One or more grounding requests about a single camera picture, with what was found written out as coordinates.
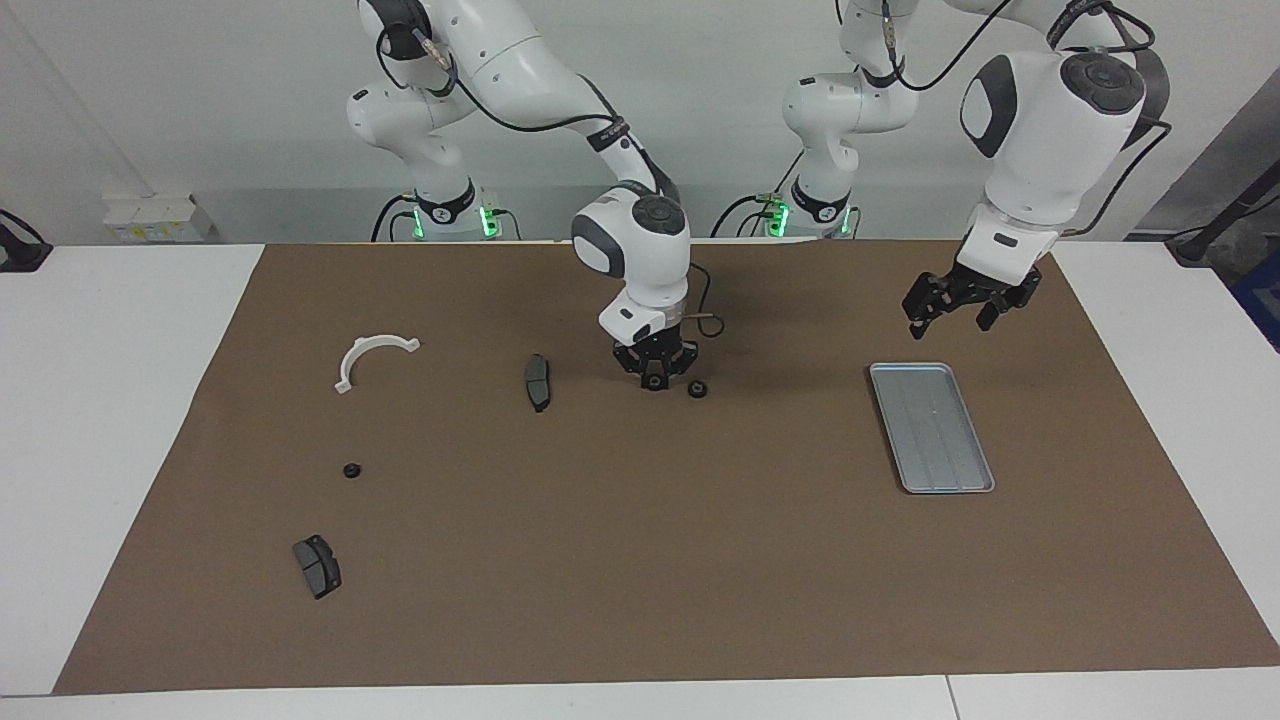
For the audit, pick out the black table clamp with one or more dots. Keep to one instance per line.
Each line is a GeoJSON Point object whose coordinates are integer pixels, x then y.
{"type": "Point", "coordinates": [20, 255]}

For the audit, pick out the silver metal tray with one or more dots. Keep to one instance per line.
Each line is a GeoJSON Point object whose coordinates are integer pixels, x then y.
{"type": "Point", "coordinates": [935, 430]}

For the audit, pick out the short dark brake pad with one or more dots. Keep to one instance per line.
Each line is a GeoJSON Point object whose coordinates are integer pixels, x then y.
{"type": "Point", "coordinates": [318, 570]}

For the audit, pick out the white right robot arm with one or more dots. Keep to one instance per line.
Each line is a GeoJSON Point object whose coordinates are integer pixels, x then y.
{"type": "Point", "coordinates": [640, 250]}

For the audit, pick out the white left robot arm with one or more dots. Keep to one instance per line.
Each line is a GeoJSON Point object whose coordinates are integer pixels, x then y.
{"type": "Point", "coordinates": [1050, 130]}

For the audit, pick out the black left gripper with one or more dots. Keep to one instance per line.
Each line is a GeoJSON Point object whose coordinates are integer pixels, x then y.
{"type": "Point", "coordinates": [990, 288]}

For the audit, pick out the black stand pole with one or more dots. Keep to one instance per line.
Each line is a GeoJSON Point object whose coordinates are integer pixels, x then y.
{"type": "Point", "coordinates": [1190, 248]}

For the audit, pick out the blue box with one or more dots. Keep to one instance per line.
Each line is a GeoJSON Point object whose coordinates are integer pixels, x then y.
{"type": "Point", "coordinates": [1265, 300]}

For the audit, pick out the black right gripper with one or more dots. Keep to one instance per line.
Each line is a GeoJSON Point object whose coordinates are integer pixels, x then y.
{"type": "Point", "coordinates": [655, 353]}

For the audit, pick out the long dark brake pad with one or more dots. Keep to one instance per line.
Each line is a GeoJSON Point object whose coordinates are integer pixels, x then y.
{"type": "Point", "coordinates": [537, 382]}

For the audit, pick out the brown table mat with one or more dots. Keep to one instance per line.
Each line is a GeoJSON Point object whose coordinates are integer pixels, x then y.
{"type": "Point", "coordinates": [640, 560]}

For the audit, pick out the white curved plastic bracket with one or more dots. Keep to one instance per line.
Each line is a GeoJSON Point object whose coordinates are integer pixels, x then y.
{"type": "Point", "coordinates": [344, 385]}

